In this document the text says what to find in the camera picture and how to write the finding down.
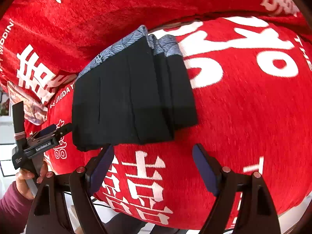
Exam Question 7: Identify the black and grey patterned pants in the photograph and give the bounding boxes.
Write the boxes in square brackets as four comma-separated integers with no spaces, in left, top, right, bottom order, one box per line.
[72,25,198,152]

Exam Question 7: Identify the maroon left sleeve forearm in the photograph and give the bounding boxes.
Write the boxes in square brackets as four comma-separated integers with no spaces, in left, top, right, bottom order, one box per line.
[0,181,33,233]

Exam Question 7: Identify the person's left hand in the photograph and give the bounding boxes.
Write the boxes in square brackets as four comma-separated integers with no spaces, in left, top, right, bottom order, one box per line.
[15,161,49,200]

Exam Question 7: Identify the floral pastel pillow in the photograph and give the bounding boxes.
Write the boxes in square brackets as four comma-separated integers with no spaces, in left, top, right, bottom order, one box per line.
[7,81,48,126]

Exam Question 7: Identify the person's dark jeans legs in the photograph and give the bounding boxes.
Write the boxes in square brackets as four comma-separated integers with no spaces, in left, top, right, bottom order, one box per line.
[104,213,187,234]

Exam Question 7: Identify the red folded quilt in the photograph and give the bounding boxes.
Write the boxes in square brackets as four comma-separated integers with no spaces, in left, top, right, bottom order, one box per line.
[1,0,311,104]

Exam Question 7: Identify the red bedspread with white characters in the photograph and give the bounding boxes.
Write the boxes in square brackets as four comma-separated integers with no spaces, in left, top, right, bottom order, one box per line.
[24,16,312,230]

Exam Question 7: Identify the black cable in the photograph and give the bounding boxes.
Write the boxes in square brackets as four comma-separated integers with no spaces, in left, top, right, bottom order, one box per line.
[63,191,118,210]

